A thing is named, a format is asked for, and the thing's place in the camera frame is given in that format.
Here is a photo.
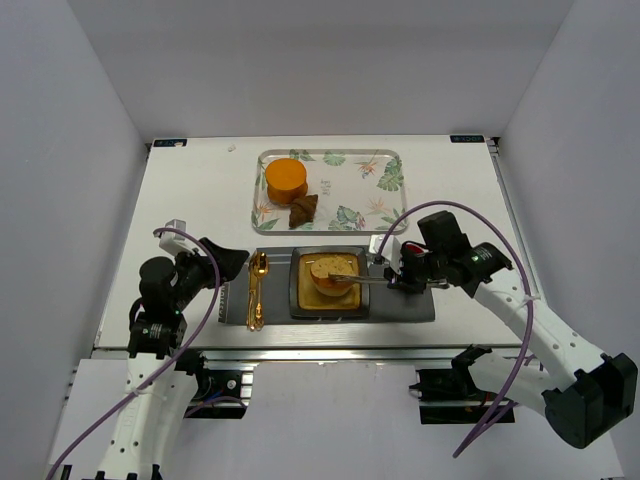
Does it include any small round tart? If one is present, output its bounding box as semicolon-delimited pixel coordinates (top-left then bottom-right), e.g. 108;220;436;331
313;278;353;297

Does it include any seeded bread slice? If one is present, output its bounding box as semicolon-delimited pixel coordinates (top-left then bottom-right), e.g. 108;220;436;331
310;255;354;286

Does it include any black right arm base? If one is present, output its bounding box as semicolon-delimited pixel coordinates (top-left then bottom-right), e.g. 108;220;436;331
408;346;515;425

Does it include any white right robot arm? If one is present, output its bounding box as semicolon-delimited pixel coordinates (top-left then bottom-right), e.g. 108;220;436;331
369;211;639;449

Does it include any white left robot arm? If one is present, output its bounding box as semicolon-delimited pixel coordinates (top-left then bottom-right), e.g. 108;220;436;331
95;237;249;479

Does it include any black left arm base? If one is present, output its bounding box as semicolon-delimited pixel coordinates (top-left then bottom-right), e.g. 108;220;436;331
185;351;256;420

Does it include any round orange bread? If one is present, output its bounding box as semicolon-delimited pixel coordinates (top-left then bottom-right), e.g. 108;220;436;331
265;158;308;205

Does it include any red tongs holder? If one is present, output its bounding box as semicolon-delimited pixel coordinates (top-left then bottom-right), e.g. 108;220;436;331
404;243;425;254

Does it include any gold spoon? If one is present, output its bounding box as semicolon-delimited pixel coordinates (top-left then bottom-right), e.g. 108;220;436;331
254;252;269;331

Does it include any dark grey placemat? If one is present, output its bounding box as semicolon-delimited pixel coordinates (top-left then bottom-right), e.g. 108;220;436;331
218;244;437;327

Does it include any gold fork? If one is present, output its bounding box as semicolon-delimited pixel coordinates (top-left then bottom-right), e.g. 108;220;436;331
246;252;258;331

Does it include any floral serving tray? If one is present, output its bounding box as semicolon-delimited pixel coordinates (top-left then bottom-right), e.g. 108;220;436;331
251;149;407;234

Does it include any square black yellow plate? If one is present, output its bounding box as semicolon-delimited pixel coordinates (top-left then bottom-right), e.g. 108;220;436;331
289;246;370;320

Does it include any brown croissant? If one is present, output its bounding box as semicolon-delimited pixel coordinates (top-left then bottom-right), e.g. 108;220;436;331
289;194;318;229

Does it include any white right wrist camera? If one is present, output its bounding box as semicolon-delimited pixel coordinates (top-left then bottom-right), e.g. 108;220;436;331
368;234;402;274

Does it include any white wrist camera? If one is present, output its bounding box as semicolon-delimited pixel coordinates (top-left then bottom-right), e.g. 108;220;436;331
159;219;191;257
368;234;402;274

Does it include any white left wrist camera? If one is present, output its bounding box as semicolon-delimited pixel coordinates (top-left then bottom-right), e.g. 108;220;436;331
159;219;191;257

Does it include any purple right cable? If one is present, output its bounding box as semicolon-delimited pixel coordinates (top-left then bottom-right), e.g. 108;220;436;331
375;200;536;459

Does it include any aluminium table rail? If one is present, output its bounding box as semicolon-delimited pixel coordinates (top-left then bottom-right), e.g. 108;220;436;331
92;344;481;369

